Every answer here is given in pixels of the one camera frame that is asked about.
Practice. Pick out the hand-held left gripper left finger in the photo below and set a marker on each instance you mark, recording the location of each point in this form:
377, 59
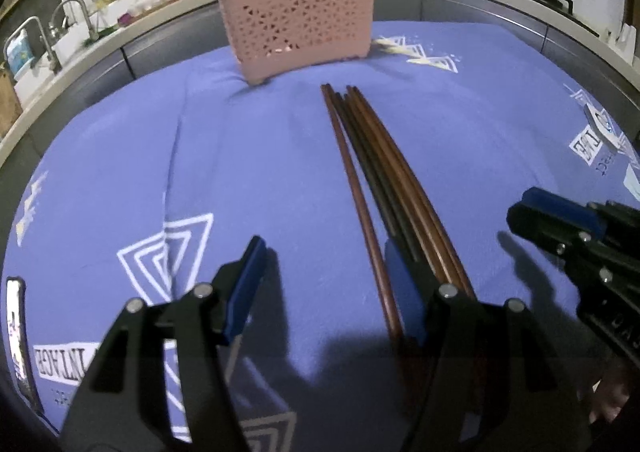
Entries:
247, 287

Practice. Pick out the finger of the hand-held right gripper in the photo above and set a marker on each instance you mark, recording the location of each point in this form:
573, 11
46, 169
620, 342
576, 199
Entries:
560, 212
625, 227

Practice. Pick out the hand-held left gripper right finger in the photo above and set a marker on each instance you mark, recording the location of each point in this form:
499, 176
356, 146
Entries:
405, 297

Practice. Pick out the reddish brown wooden chopstick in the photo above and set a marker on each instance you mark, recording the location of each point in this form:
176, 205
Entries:
400, 182
359, 197
411, 182

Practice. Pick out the pink perforated plastic utensil basket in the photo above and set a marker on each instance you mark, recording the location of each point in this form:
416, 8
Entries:
300, 21

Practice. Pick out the person's right hand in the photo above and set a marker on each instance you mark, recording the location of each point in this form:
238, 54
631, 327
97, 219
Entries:
610, 397

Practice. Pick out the small white device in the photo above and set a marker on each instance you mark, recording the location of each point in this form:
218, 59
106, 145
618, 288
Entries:
602, 120

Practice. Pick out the blue printed tablecloth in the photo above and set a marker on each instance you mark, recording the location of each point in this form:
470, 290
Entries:
250, 156

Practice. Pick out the black smartphone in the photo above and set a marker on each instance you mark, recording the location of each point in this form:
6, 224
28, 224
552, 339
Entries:
20, 342

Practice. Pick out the upright wooden cutting board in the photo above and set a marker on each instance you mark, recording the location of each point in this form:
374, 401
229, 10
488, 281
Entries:
9, 101

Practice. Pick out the blue label soap bottle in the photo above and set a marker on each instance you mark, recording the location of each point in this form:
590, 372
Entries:
21, 54

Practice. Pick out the curved steel faucet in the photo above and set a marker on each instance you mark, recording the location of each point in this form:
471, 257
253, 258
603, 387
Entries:
75, 11

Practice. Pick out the tall steel faucet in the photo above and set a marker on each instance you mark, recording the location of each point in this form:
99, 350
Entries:
37, 31

